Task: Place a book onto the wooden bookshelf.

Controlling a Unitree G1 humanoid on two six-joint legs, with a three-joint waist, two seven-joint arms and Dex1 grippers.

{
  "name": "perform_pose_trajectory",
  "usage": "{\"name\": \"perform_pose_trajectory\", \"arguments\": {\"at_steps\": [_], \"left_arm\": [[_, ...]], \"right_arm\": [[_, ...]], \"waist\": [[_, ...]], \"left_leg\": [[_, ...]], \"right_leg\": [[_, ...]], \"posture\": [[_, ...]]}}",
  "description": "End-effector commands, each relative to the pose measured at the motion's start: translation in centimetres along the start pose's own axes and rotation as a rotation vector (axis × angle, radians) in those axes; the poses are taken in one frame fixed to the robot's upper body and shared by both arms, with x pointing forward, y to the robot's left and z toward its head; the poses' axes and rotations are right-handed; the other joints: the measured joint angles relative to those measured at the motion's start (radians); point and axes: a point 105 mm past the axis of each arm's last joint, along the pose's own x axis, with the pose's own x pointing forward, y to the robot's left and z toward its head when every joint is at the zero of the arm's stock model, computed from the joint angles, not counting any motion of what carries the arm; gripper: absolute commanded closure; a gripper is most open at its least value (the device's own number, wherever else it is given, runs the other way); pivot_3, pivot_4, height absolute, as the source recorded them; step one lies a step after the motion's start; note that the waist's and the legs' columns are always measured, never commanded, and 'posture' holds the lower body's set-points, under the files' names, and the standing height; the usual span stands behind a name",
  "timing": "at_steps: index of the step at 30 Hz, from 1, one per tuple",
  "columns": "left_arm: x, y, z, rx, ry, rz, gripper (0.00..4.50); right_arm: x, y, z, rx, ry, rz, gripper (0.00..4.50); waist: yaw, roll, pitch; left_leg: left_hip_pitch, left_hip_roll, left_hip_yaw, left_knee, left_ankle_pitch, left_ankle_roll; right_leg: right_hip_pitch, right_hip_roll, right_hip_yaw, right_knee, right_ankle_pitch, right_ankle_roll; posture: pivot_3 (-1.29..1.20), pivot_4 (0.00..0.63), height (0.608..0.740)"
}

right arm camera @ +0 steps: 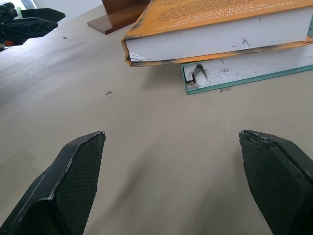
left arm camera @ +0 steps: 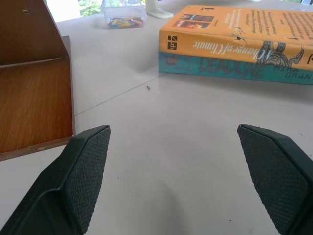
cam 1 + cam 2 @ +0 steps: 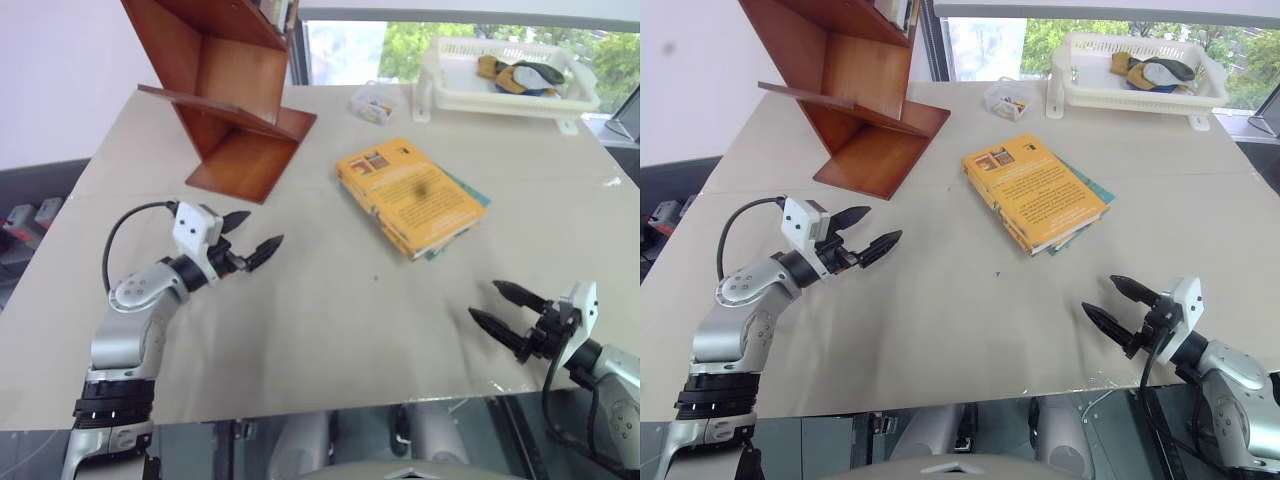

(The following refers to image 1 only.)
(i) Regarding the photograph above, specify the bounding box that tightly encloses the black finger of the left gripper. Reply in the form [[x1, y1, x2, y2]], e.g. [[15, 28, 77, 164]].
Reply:
[[4, 17, 59, 47], [21, 7, 66, 23]]

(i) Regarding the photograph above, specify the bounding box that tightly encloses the teal hardcover book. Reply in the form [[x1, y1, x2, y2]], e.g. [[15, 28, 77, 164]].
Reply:
[[180, 18, 313, 96]]

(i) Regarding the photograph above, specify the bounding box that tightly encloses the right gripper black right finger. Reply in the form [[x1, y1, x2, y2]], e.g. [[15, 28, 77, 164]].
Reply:
[[238, 129, 313, 235]]

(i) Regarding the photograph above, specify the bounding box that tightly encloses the orange hardcover book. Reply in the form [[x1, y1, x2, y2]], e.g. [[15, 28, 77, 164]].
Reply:
[[121, 0, 313, 68]]

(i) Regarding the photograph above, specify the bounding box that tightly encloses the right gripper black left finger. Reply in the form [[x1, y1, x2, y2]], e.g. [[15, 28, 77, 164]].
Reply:
[[0, 131, 107, 235]]

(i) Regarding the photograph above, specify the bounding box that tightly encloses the brown wooden stand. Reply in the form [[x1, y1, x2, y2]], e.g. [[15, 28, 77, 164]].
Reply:
[[87, 0, 154, 35]]

